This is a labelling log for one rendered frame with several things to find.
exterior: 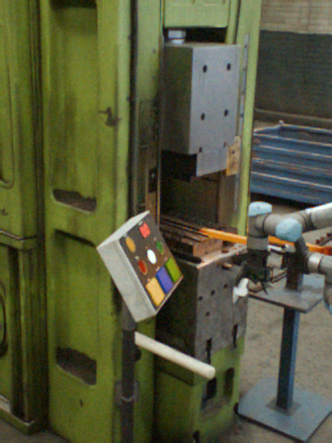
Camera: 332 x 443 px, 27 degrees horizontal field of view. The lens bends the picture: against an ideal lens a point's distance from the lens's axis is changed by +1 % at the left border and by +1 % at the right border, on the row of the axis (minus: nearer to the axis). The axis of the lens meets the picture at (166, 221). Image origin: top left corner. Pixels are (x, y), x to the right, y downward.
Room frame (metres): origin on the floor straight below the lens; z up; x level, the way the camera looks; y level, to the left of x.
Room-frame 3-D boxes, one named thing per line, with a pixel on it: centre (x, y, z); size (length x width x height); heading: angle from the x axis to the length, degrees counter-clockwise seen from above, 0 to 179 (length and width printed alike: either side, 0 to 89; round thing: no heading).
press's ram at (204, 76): (2.85, -0.05, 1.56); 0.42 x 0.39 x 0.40; 49
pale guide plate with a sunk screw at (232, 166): (3.00, -0.29, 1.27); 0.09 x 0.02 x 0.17; 139
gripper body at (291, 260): (2.43, -0.51, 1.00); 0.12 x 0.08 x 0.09; 49
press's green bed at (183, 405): (2.87, -0.05, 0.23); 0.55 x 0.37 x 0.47; 49
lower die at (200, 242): (2.82, -0.02, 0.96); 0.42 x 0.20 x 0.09; 49
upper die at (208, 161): (2.82, -0.02, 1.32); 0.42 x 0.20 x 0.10; 49
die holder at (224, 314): (2.87, -0.05, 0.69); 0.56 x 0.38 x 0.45; 49
